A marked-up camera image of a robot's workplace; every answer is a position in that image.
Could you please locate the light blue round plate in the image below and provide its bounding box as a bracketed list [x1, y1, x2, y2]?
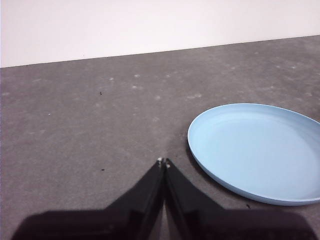
[187, 102, 320, 207]

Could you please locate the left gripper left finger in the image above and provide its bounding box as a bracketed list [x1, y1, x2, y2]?
[11, 156, 166, 240]

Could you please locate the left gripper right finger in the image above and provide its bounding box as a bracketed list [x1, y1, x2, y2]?
[165, 158, 319, 240]

